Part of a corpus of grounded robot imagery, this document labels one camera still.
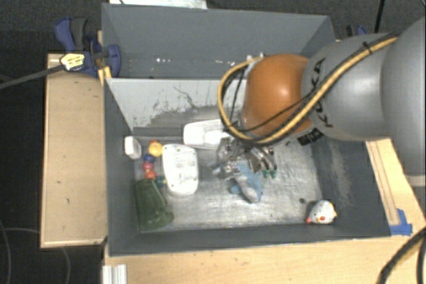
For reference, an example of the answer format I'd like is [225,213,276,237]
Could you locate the dark green cup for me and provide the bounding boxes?
[133,178,175,232]

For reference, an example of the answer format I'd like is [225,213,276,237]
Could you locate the large white flat bottle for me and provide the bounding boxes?
[161,143,200,196]

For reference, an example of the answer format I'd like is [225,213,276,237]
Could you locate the white spray bottle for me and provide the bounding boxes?
[182,119,234,151]

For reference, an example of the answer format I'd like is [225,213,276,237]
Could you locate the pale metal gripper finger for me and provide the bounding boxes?
[212,164,246,181]
[216,138,236,166]

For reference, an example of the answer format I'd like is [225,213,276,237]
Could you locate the white toy chicken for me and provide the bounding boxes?
[306,200,338,225]

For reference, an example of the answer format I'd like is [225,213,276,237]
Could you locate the colourful bead toy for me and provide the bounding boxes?
[142,140,166,188]

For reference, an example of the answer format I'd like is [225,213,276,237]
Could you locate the pale wood board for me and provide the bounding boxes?
[39,53,109,249]

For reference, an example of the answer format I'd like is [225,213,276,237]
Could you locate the grey metal bin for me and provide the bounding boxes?
[101,2,392,257]

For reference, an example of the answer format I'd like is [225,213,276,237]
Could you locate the blue cloth toy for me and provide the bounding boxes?
[226,162,264,204]

